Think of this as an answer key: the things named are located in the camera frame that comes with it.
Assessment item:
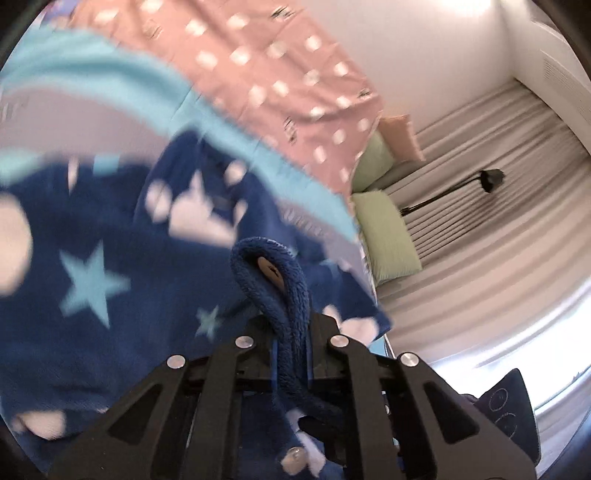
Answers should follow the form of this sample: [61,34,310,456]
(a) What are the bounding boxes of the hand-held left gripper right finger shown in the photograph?
[305,313,537,480]

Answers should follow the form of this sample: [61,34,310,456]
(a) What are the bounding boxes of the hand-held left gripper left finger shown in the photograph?
[48,318,279,480]

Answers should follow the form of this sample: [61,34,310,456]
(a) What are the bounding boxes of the blue fleece star-print garment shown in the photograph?
[0,134,393,480]

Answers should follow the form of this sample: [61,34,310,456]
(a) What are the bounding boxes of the large green pillow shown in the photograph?
[353,190,423,287]

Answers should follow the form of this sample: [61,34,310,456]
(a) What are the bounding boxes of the dark cushion with face print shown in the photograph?
[462,368,541,467]

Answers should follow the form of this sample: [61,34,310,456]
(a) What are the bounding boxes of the beige curtains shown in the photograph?
[374,78,591,370]

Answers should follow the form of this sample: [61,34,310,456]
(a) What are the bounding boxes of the small green pillow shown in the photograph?
[351,131,398,192]

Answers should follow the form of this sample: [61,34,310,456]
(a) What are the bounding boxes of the peach pillow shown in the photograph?
[379,114,426,162]

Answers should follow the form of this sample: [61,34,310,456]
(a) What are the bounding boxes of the black lamp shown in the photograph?
[399,169,505,217]

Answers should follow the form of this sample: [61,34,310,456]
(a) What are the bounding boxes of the pink polka dot cloth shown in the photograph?
[69,0,384,199]

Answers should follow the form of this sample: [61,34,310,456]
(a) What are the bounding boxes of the turquoise grey patterned bedspread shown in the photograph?
[0,25,393,361]

